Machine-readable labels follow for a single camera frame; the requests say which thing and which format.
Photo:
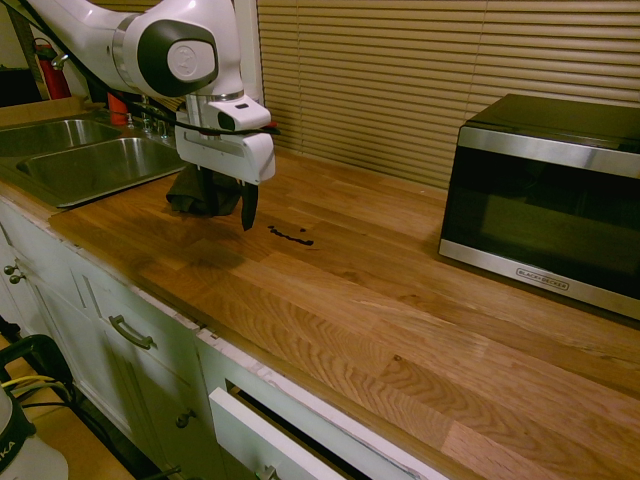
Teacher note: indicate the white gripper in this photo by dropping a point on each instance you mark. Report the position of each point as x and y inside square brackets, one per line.
[225, 155]

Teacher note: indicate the dark terry cloth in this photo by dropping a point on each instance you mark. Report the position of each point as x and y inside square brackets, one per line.
[187, 192]

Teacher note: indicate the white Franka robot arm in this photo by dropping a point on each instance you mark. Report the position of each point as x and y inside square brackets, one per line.
[165, 45]

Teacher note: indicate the dark liquid spill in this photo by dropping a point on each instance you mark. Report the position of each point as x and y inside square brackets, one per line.
[290, 236]

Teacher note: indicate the chrome sink faucet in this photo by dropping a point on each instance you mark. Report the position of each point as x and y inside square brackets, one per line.
[150, 122]

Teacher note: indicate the stainless steel double sink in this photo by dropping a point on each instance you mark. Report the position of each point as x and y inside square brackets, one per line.
[95, 160]

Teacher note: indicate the orange plastic bottle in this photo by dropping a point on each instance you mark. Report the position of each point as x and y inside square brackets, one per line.
[117, 110]

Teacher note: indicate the white kitchen base cabinet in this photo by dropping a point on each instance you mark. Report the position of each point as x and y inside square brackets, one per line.
[125, 320]

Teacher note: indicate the red fire extinguisher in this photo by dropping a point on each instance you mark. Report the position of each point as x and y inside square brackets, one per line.
[54, 75]

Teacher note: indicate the round metal cabinet knob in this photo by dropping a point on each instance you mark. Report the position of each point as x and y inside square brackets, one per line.
[8, 270]
[17, 278]
[185, 418]

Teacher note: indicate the white open drawer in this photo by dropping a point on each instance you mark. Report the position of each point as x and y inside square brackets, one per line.
[260, 440]

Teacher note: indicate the black box appliance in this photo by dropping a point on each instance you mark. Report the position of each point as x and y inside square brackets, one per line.
[17, 87]

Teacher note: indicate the beige window blinds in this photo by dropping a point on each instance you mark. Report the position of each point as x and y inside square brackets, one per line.
[450, 75]

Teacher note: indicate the black steel microwave oven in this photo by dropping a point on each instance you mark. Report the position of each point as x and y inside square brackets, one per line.
[540, 210]

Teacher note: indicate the white device with black band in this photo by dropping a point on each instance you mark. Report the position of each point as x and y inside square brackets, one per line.
[25, 450]

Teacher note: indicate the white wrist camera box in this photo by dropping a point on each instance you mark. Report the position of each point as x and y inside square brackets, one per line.
[242, 115]

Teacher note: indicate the black metal stand frame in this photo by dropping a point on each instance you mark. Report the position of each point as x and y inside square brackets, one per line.
[45, 360]

